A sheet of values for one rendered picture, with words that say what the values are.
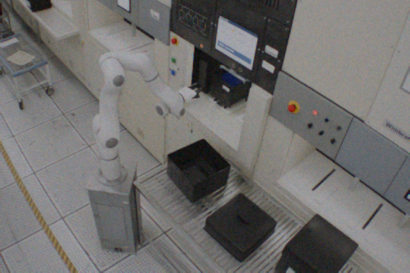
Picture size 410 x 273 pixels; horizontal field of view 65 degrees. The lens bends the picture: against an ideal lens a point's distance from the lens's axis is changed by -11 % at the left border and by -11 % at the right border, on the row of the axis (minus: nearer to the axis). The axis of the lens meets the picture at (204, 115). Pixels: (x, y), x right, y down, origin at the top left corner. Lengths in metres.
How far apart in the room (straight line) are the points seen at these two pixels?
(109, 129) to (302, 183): 1.17
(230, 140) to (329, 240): 0.95
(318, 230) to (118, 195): 1.16
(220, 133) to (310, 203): 0.75
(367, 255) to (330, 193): 0.44
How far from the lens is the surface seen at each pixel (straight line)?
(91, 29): 3.71
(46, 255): 2.93
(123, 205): 2.30
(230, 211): 2.01
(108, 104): 1.86
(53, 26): 4.01
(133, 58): 1.80
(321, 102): 1.73
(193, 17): 2.19
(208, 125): 2.46
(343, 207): 2.22
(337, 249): 1.86
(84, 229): 2.99
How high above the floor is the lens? 2.48
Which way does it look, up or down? 40 degrees down
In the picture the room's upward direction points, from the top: 7 degrees clockwise
